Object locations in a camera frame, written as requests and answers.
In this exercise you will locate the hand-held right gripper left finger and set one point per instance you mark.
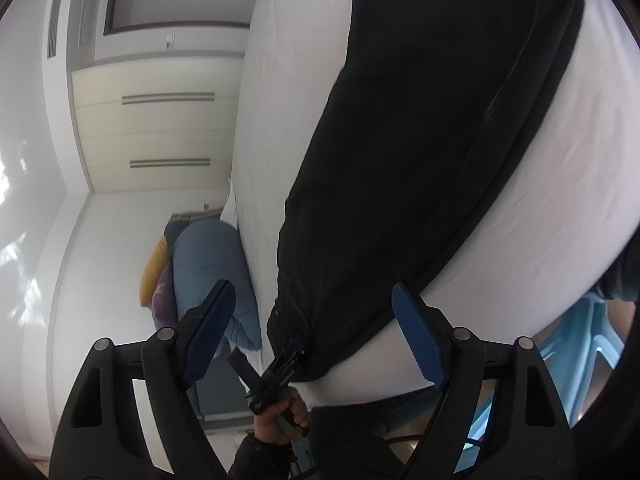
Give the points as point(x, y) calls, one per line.
point(210, 332)

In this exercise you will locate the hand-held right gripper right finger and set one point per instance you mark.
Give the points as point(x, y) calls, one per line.
point(417, 335)

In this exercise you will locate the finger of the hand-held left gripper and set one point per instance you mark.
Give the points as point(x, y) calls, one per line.
point(285, 367)
point(244, 367)

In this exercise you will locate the black pants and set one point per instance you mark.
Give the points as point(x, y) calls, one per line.
point(400, 135)

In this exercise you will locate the person's left forearm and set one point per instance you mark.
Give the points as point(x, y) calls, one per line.
point(255, 460)

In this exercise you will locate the person's left hand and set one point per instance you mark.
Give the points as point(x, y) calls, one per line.
point(280, 425)

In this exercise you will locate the purple pillow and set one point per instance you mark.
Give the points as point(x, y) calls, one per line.
point(164, 300)

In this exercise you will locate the blue folded duvet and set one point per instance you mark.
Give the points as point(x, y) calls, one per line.
point(210, 260)

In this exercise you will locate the yellow pillow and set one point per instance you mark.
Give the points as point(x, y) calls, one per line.
point(155, 270)

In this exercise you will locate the light blue plastic stool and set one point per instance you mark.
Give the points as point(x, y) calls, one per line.
point(585, 330)

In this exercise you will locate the cream wardrobe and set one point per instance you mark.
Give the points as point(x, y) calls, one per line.
point(150, 130)

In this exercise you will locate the person's leg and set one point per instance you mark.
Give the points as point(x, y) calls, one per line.
point(622, 280)

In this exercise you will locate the white bed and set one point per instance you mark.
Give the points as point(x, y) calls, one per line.
point(575, 160)

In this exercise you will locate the white air vent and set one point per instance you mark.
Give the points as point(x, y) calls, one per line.
point(56, 15)

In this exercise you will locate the white light switch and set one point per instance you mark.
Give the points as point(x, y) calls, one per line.
point(170, 42)

